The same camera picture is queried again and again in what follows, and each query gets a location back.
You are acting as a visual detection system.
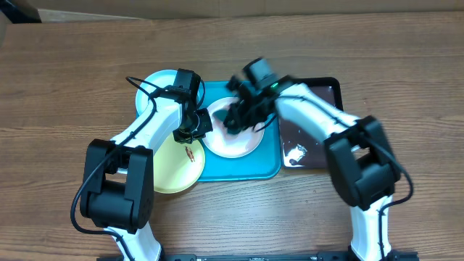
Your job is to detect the pink plate with red stain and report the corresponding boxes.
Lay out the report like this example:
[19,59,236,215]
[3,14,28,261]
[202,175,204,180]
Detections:
[202,97,265,158]

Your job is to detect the light blue plate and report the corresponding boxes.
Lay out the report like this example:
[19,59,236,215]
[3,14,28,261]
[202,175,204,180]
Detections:
[135,69,182,117]

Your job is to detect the green and pink sponge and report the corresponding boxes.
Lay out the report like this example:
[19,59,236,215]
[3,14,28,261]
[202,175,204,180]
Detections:
[213,109,242,135]

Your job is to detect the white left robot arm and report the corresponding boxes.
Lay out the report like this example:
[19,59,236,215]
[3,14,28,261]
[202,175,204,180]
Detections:
[70,84,211,260]

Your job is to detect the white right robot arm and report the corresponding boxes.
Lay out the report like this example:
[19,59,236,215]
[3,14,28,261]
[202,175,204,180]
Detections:
[220,76,404,260]

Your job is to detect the black rectangular water tray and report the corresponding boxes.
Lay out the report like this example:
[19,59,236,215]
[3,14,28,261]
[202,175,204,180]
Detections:
[278,77,344,170]

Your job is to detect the yellow plate with stain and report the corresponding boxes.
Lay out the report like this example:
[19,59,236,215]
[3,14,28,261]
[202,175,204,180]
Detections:
[153,134,205,194]

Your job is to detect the brown cardboard backdrop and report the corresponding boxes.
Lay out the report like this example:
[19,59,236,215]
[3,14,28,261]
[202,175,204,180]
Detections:
[27,0,463,19]

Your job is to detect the dark object top left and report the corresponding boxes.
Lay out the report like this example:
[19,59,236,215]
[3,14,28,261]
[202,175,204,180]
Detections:
[1,0,42,24]

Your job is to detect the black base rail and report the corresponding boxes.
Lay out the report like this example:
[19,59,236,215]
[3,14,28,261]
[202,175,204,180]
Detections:
[96,250,420,261]

